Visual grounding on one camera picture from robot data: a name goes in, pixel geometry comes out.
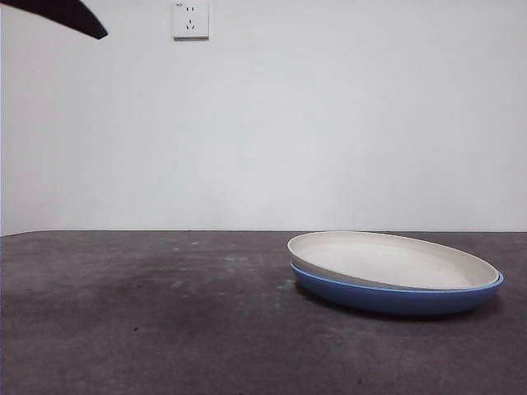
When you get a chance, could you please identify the white round plate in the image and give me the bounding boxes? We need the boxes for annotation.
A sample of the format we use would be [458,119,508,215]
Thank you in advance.
[287,230,501,289]

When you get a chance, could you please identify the blue round plate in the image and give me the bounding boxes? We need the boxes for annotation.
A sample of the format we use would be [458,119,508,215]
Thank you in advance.
[289,261,506,317]

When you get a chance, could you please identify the white wall socket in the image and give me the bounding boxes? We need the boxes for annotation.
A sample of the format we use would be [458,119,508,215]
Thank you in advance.
[171,0,210,42]

